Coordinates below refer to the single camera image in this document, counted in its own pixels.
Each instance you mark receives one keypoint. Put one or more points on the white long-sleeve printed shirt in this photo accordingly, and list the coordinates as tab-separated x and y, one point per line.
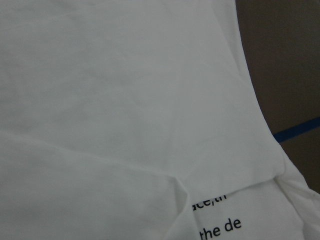
137	120

